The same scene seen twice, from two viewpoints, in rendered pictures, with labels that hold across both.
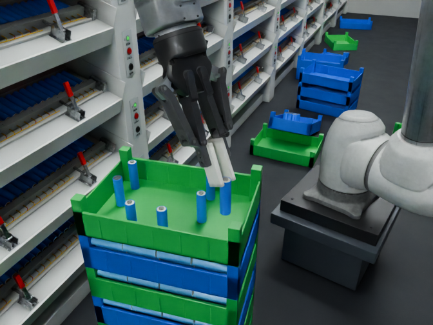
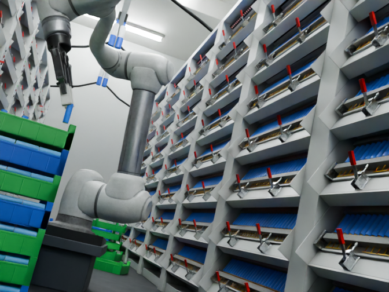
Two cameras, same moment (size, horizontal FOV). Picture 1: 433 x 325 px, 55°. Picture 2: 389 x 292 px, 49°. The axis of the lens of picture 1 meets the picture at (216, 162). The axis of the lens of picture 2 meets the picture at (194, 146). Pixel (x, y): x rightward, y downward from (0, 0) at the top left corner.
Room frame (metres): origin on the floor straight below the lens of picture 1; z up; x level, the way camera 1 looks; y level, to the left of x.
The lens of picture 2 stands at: (-0.73, 0.49, 0.30)
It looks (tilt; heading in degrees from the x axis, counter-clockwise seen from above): 12 degrees up; 321
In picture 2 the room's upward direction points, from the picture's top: 13 degrees clockwise
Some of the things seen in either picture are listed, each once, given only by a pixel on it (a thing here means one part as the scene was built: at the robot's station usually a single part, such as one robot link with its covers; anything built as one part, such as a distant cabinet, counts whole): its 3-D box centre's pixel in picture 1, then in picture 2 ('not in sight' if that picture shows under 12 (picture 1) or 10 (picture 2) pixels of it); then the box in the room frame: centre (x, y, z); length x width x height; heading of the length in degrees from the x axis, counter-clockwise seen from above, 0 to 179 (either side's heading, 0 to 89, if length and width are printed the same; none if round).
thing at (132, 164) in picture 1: (133, 174); not in sight; (0.72, 0.17, 0.52); 0.02 x 0.02 x 0.06
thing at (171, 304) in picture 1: (177, 261); (3, 177); (0.63, 0.08, 0.36); 0.30 x 0.20 x 0.08; 74
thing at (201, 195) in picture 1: (201, 206); not in sight; (0.61, 0.03, 0.52); 0.02 x 0.02 x 0.06
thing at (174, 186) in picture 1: (173, 198); (19, 127); (0.63, 0.08, 0.52); 0.30 x 0.20 x 0.08; 74
